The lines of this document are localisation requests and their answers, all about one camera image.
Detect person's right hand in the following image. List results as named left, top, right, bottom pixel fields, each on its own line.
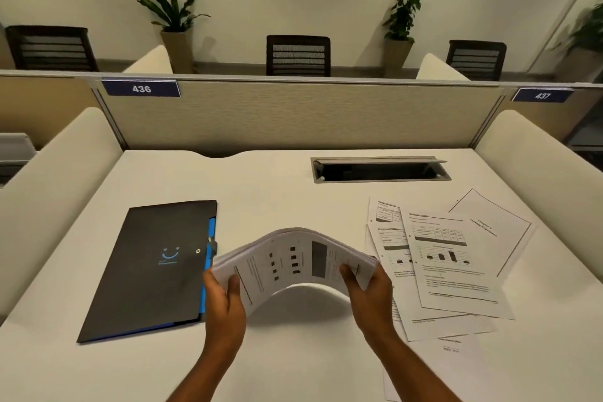
left=340, top=258, right=397, bottom=340

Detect person's left hand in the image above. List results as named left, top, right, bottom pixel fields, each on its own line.
left=203, top=269, right=248, bottom=347

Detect bent stack of printed papers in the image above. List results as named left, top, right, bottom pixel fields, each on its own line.
left=211, top=227, right=381, bottom=318

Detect person's left forearm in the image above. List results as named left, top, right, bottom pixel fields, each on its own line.
left=166, top=341, right=245, bottom=402

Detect person's right forearm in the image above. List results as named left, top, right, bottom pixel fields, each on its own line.
left=365, top=329, right=462, bottom=402

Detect printed sheet with small chart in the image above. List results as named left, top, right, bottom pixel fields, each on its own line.
left=366, top=221, right=498, bottom=343

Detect printed sheet with table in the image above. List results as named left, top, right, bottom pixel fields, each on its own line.
left=367, top=196, right=411, bottom=229

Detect black folder with blue lining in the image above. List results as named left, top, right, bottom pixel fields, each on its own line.
left=76, top=199, right=219, bottom=344

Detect printed sheet with bar chart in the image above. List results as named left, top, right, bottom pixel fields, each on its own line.
left=399, top=208, right=515, bottom=321

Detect white sheet with sparse text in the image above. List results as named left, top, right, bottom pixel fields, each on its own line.
left=381, top=296, right=517, bottom=402

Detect white sheet with bordered title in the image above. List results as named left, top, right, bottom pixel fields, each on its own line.
left=448, top=188, right=537, bottom=279

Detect beige fabric partition panel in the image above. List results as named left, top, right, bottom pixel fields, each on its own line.
left=93, top=76, right=508, bottom=151

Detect cream side divider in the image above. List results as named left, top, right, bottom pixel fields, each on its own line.
left=474, top=109, right=603, bottom=284
left=0, top=107, right=124, bottom=324
left=122, top=44, right=174, bottom=74
left=416, top=52, right=471, bottom=82

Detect blue desk number label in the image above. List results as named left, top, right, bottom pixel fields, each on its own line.
left=511, top=87, right=576, bottom=104
left=101, top=79, right=182, bottom=98

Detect black mesh office chair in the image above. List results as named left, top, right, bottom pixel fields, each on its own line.
left=4, top=24, right=100, bottom=73
left=445, top=39, right=508, bottom=82
left=266, top=35, right=332, bottom=78

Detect small bushy potted plant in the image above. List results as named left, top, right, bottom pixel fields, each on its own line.
left=381, top=0, right=426, bottom=79

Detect tan partition panel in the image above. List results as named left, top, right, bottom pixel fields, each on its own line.
left=0, top=76, right=103, bottom=149
left=497, top=95, right=603, bottom=144

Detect grey desk cabinet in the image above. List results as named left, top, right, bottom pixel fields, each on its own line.
left=0, top=132, right=37, bottom=187

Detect tall leafy potted plant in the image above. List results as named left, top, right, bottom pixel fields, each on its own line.
left=133, top=0, right=212, bottom=75

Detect large potted plant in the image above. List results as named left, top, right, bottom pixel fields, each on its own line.
left=550, top=0, right=603, bottom=83

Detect grey desk cable box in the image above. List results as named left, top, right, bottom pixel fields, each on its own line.
left=310, top=156, right=452, bottom=185

